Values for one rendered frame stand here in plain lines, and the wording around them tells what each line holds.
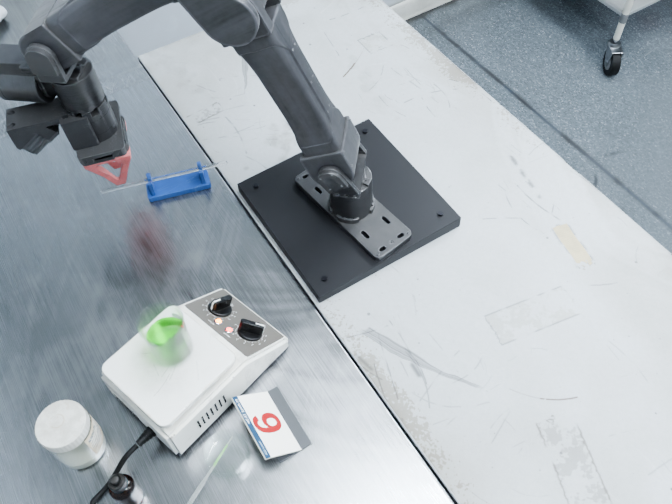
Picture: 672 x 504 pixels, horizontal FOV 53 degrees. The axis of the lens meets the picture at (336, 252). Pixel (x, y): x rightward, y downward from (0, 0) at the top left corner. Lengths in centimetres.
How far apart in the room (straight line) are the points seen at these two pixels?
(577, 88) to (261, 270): 192
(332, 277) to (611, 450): 42
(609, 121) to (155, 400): 210
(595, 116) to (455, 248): 167
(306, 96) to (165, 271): 35
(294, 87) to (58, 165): 52
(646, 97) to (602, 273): 178
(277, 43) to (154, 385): 42
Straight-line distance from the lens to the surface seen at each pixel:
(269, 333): 90
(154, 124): 124
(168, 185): 112
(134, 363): 86
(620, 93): 276
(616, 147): 255
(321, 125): 87
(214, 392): 84
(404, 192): 105
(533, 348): 95
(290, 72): 82
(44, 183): 121
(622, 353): 98
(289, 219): 103
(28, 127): 99
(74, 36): 87
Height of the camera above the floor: 172
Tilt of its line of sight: 55 degrees down
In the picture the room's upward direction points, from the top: 3 degrees counter-clockwise
